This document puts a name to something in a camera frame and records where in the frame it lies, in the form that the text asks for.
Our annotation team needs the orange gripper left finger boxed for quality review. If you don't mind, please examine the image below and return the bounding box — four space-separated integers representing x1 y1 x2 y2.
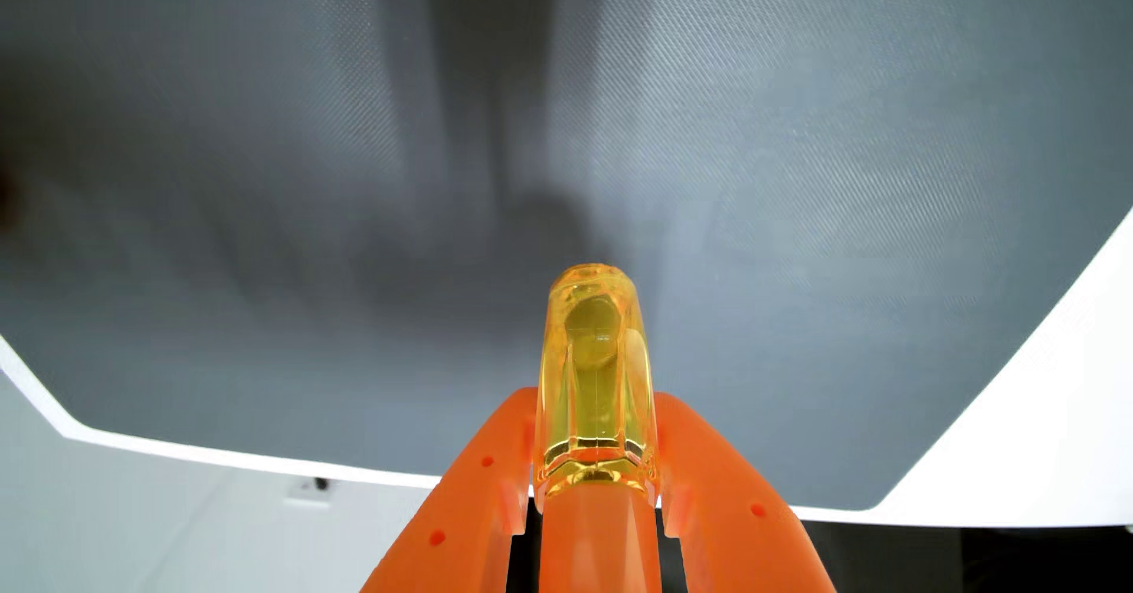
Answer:
361 388 539 593

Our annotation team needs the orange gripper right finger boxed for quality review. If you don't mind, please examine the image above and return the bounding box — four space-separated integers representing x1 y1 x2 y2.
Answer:
653 392 837 593

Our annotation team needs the grey textured mat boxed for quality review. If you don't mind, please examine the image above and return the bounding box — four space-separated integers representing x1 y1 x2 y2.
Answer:
0 0 1133 513

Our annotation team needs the yellow eyedrops bottle orange cap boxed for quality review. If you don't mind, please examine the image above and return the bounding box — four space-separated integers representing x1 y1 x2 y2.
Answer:
531 263 663 593

